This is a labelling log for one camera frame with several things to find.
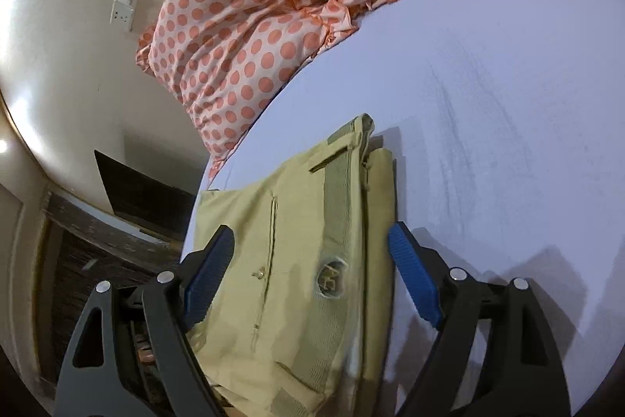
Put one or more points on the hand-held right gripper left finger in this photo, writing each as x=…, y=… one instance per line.
x=207, y=275

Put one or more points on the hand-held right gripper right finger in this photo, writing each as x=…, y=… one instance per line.
x=412, y=273

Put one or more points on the khaki pants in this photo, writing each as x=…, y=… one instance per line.
x=293, y=260

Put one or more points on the dark wooden bedside cabinet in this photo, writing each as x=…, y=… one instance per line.
x=112, y=221

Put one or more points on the white bed sheet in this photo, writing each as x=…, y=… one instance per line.
x=488, y=129

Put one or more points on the white wall switch plate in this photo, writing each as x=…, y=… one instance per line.
x=128, y=1

